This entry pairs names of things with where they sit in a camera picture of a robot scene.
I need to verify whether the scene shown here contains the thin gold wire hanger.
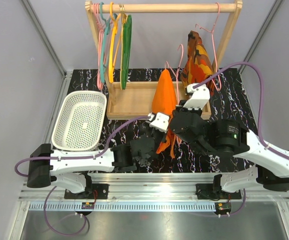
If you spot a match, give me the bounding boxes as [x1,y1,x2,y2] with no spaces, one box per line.
[117,4,127,90]

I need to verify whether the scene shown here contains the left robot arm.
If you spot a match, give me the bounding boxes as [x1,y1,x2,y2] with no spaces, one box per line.
[27,135,159,199]

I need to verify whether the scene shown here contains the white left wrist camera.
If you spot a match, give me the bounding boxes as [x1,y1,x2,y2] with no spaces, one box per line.
[145,112,171,133]

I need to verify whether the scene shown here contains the camouflage orange trousers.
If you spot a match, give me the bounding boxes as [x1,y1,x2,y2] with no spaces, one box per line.
[180,30,214,88]

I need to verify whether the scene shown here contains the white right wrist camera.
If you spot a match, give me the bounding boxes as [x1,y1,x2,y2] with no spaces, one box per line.
[183,84,210,110]

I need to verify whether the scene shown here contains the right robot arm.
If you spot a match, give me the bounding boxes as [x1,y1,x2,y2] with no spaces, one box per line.
[169,106,289,198]

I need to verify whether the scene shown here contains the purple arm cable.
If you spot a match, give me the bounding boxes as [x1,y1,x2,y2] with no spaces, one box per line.
[191,61,289,218]
[14,115,155,236]

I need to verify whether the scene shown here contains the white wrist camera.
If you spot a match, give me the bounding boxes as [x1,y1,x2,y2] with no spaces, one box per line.
[145,112,171,133]
[183,84,210,110]

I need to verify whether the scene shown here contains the green hanger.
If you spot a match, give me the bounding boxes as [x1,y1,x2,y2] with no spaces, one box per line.
[120,14,132,90]

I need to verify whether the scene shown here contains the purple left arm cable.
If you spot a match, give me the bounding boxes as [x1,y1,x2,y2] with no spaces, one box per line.
[14,115,155,236]

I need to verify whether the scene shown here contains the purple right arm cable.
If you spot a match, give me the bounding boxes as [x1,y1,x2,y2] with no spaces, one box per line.
[191,61,289,218]

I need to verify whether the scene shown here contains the aluminium front rail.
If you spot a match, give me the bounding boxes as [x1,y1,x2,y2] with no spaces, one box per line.
[18,172,289,202]

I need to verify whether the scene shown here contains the white slotted cable duct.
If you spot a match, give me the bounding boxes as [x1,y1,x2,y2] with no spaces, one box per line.
[29,201,216,212]

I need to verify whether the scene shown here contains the pink hanger on rack left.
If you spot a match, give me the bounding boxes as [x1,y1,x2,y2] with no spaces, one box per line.
[93,3,107,91]

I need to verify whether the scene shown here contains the teal hanger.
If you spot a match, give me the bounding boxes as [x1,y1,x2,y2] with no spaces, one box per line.
[99,2,111,84]

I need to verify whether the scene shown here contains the pink wire hanger with camouflage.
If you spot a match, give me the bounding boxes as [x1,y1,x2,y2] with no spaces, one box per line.
[195,2,222,92]

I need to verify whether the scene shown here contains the white perforated plastic basket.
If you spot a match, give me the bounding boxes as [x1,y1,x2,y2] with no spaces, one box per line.
[51,90,107,152]

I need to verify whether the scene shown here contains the yellow hanger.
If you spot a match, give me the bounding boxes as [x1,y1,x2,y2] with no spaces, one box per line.
[108,2,121,84]

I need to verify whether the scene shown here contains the wooden clothes rack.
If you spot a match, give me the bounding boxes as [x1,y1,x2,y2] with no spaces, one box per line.
[85,0,243,120]

